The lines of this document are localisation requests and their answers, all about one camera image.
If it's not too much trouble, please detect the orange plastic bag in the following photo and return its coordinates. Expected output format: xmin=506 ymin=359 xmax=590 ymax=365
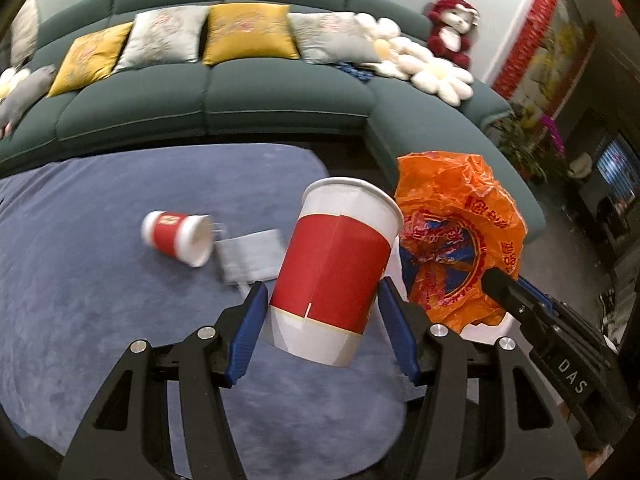
xmin=395 ymin=151 xmax=527 ymax=333

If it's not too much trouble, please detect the red white paper cup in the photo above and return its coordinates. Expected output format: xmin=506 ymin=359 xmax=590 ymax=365
xmin=262 ymin=177 xmax=402 ymax=367
xmin=141 ymin=210 xmax=214 ymax=269

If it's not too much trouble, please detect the potted pink orchid plant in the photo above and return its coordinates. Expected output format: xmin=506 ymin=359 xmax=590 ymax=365
xmin=491 ymin=101 xmax=566 ymax=185

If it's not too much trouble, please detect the television screen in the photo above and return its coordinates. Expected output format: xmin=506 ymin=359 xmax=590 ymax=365
xmin=597 ymin=134 xmax=639 ymax=204

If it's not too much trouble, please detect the blue grey table cloth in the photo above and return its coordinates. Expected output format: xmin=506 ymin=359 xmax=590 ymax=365
xmin=1 ymin=144 xmax=407 ymax=479

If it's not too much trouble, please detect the dark green sectional sofa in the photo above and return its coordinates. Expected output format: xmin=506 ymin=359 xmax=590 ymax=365
xmin=1 ymin=0 xmax=546 ymax=237

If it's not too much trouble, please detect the white flower cushion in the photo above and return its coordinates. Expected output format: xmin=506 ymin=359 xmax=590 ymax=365
xmin=355 ymin=13 xmax=400 ymax=61
xmin=0 ymin=67 xmax=32 ymax=100
xmin=362 ymin=36 xmax=474 ymax=107

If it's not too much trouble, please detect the red white plush monkey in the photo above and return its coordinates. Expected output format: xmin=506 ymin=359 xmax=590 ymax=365
xmin=426 ymin=0 xmax=480 ymax=70

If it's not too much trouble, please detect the right grey embroidered cushion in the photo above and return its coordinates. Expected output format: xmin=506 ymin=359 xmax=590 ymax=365
xmin=288 ymin=12 xmax=380 ymax=64

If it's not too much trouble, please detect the grey embroidered cushion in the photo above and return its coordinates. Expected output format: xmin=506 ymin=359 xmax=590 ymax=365
xmin=288 ymin=12 xmax=380 ymax=64
xmin=113 ymin=6 xmax=209 ymax=73

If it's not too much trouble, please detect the middle yellow cushion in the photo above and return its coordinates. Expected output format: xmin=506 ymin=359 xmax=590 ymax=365
xmin=202 ymin=2 xmax=299 ymax=66

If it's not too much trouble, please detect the yellow cushion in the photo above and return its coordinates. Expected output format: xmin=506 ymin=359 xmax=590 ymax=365
xmin=202 ymin=2 xmax=299 ymax=66
xmin=47 ymin=22 xmax=134 ymax=98

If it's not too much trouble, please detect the left grey embroidered cushion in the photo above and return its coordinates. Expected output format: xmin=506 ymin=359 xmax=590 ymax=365
xmin=113 ymin=6 xmax=209 ymax=73

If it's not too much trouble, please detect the left yellow cushion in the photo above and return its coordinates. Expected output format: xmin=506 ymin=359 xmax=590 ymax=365
xmin=47 ymin=22 xmax=134 ymax=98

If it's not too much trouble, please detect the grey plush toy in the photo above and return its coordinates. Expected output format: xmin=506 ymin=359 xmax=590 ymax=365
xmin=1 ymin=65 xmax=56 ymax=138

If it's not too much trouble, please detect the left white flower cushion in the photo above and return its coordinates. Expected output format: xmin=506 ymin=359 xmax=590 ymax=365
xmin=0 ymin=67 xmax=32 ymax=100

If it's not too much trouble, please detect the grey drawstring pouch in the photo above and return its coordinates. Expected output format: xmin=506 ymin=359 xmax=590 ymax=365
xmin=214 ymin=229 xmax=286 ymax=298

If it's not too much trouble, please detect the blue bead string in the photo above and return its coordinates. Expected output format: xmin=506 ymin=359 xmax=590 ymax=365
xmin=333 ymin=60 xmax=376 ymax=85

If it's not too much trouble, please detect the red framed wall painting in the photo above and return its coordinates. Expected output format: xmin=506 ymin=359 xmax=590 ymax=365
xmin=492 ymin=0 xmax=598 ymax=129

